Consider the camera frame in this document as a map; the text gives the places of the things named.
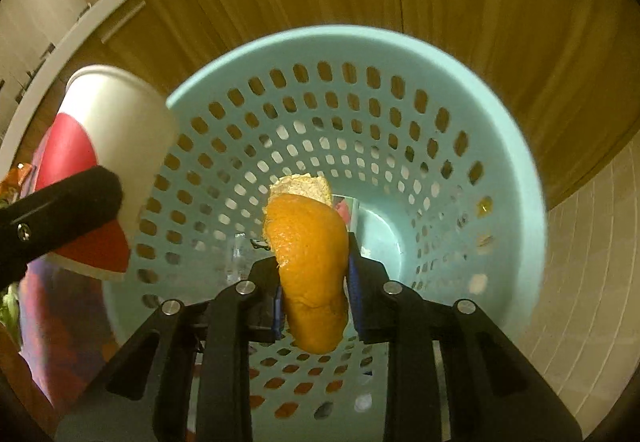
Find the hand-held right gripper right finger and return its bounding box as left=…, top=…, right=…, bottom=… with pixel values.
left=346, top=231, right=583, bottom=442

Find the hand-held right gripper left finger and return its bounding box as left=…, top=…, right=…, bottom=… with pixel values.
left=55, top=258, right=287, bottom=442

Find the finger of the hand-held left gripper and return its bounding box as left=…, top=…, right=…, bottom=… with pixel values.
left=0, top=165, right=124, bottom=290

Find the orange peel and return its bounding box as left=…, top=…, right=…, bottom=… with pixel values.
left=262, top=175, right=349, bottom=355

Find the red and white paper cup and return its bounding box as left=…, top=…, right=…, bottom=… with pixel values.
left=30, top=65, right=180, bottom=284

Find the light blue perforated basket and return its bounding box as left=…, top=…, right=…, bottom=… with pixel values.
left=102, top=25, right=548, bottom=428

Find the white printed wrapper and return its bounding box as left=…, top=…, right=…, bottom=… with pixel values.
left=332, top=195, right=361, bottom=233

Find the floral tablecloth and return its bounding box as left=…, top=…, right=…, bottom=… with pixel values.
left=0, top=252, right=131, bottom=423

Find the silver cabinet handle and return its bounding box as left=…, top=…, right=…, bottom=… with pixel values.
left=100, top=0, right=146, bottom=43

